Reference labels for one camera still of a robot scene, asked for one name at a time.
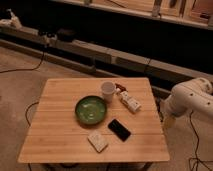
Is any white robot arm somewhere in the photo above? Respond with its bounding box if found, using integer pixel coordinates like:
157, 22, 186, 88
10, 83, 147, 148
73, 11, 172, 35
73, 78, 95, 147
161, 77, 213, 129

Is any white object on ledge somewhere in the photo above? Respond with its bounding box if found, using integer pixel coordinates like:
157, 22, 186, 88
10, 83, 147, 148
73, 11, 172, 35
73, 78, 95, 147
0, 9, 22, 29

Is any dark box on ledge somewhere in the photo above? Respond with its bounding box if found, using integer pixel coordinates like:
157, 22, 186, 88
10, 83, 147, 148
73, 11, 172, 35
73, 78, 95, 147
57, 29, 76, 42

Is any wooden table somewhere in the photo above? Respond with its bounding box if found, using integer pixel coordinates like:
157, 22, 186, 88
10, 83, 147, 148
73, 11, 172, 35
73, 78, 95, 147
18, 78, 170, 163

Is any green bowl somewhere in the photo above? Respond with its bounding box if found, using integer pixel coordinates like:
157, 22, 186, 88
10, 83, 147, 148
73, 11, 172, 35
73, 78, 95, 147
75, 95, 107, 125

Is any black floor cable left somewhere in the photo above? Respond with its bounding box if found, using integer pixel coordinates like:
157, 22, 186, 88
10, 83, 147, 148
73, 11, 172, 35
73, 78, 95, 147
0, 46, 46, 75

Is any red chili pepper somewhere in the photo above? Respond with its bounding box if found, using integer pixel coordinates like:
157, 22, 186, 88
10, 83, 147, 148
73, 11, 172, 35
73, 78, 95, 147
115, 83, 127, 92

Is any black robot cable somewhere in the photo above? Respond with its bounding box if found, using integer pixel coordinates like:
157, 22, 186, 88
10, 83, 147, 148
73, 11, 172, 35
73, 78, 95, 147
187, 111, 213, 171

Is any black smartphone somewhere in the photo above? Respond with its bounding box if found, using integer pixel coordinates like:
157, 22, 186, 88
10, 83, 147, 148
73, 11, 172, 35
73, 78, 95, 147
108, 119, 131, 141

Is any white cup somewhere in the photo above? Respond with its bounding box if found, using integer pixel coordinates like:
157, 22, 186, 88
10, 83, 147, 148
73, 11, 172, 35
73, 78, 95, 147
101, 81, 116, 102

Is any white sponge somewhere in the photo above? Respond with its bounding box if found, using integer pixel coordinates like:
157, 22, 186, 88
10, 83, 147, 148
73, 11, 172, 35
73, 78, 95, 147
87, 131, 108, 153

